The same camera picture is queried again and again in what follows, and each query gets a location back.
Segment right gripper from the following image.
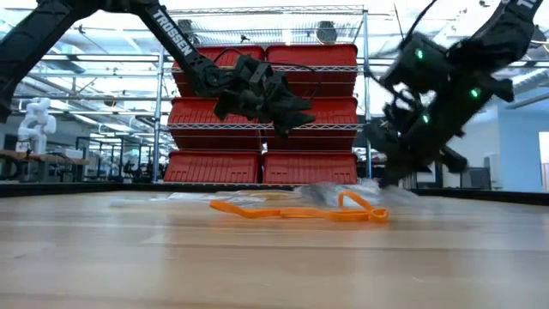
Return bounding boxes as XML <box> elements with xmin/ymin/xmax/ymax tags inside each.
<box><xmin>363</xmin><ymin>76</ymin><xmax>491</xmax><ymax>189</ymax></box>

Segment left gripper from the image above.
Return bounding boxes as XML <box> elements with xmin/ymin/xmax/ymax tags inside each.
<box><xmin>213</xmin><ymin>54</ymin><xmax>317</xmax><ymax>139</ymax></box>

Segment thin orange rubber band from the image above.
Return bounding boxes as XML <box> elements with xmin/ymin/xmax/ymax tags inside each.
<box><xmin>208</xmin><ymin>199</ymin><xmax>344</xmax><ymax>221</ymax></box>

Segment dark computer monitor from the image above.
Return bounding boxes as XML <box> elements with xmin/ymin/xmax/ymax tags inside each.
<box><xmin>461</xmin><ymin>167</ymin><xmax>494</xmax><ymax>191</ymax></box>

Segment grey round device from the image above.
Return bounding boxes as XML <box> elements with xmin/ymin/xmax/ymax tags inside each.
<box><xmin>315</xmin><ymin>20</ymin><xmax>340</xmax><ymax>45</ymax></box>
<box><xmin>182</xmin><ymin>19</ymin><xmax>201</xmax><ymax>46</ymax></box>

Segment wooden workbench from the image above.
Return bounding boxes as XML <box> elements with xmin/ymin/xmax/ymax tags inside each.
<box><xmin>0</xmin><ymin>149</ymin><xmax>90</xmax><ymax>182</ymax></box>

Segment black left camera cable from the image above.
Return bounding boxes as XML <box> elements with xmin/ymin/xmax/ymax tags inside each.
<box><xmin>212</xmin><ymin>46</ymin><xmax>321</xmax><ymax>102</ymax></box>

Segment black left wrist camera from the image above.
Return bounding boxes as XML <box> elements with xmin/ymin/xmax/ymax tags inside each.
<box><xmin>243</xmin><ymin>55</ymin><xmax>275</xmax><ymax>86</ymax></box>

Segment chrome wire shelving rack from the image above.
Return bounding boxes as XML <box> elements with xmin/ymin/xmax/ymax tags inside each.
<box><xmin>152</xmin><ymin>4</ymin><xmax>375</xmax><ymax>186</ymax></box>

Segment black aluminium table frame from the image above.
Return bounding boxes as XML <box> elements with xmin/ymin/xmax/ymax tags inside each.
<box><xmin>0</xmin><ymin>181</ymin><xmax>549</xmax><ymax>207</ymax></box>

